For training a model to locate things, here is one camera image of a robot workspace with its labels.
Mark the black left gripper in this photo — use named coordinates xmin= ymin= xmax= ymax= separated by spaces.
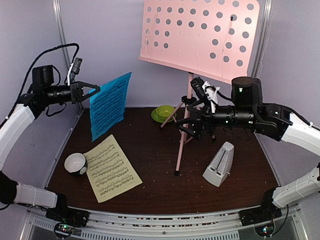
xmin=44 ymin=80 xmax=100 ymax=104

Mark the blue sheet music page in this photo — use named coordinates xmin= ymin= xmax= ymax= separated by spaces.
xmin=89 ymin=72 xmax=132 ymax=142

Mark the pink music stand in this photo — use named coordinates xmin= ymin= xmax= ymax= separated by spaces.
xmin=137 ymin=0 xmax=261 ymax=176

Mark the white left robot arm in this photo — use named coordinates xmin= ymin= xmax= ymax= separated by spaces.
xmin=0 ymin=65 xmax=100 ymax=222

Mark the green bowl with saucer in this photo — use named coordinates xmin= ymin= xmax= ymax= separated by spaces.
xmin=151 ymin=105 xmax=175 ymax=123

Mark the white metronome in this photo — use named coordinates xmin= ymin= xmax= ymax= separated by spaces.
xmin=202 ymin=141 xmax=235 ymax=187

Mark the white and dark bowl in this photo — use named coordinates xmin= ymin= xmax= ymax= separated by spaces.
xmin=64 ymin=152 xmax=88 ymax=176

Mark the yellow sheet music page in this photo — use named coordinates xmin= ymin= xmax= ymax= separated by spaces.
xmin=84 ymin=134 xmax=143 ymax=204

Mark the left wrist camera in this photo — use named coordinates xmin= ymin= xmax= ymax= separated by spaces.
xmin=66 ymin=57 xmax=83 ymax=86

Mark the aluminium front rail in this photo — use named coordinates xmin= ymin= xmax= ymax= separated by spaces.
xmin=18 ymin=204 xmax=308 ymax=240

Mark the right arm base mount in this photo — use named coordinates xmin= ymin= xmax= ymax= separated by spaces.
xmin=239 ymin=206 xmax=282 ymax=238

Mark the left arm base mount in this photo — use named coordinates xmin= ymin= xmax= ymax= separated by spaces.
xmin=45 ymin=208 xmax=90 ymax=240

